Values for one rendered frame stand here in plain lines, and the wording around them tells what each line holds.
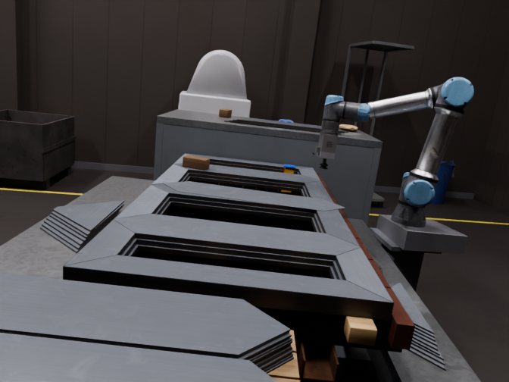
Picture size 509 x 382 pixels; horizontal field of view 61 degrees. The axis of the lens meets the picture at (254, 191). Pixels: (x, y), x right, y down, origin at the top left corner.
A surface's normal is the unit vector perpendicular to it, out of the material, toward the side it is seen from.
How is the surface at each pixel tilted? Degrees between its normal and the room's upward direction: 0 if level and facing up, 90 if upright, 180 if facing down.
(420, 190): 93
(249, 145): 90
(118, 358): 0
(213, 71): 90
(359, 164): 90
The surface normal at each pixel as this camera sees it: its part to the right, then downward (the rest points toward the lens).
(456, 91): -0.22, 0.01
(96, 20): 0.14, 0.26
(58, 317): 0.11, -0.96
